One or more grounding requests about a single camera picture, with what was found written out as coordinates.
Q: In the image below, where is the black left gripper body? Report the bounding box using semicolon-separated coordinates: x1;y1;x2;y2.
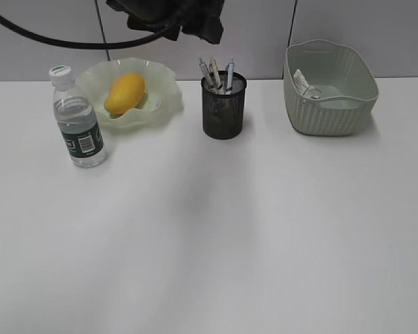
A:
106;0;224;40

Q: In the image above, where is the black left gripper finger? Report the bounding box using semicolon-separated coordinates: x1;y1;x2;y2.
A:
181;15;224;45

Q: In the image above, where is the light blue click pen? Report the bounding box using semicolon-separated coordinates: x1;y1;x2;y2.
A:
225;57;235;95

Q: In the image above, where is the grey click pen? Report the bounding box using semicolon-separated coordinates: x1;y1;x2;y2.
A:
199;57;216;93

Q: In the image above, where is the beige click pen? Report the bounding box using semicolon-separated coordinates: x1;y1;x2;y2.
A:
209;56;224;95

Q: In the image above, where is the yellow mango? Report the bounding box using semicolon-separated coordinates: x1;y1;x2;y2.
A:
104;72;146;115

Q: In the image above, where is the white waste paper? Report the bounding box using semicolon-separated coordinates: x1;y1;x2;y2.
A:
293;69;321;100

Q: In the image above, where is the clear plastic water bottle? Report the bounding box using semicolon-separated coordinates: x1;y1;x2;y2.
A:
49;65;108;168

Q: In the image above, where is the green frosted glass plate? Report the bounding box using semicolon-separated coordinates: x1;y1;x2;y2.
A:
76;58;183;131

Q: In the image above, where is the black mesh pen holder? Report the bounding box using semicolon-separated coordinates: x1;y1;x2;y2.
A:
201;72;247;140

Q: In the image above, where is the light green woven basket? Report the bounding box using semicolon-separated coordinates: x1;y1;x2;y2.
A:
284;40;379;136

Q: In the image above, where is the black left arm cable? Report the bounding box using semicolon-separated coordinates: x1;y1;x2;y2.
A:
0;5;182;51

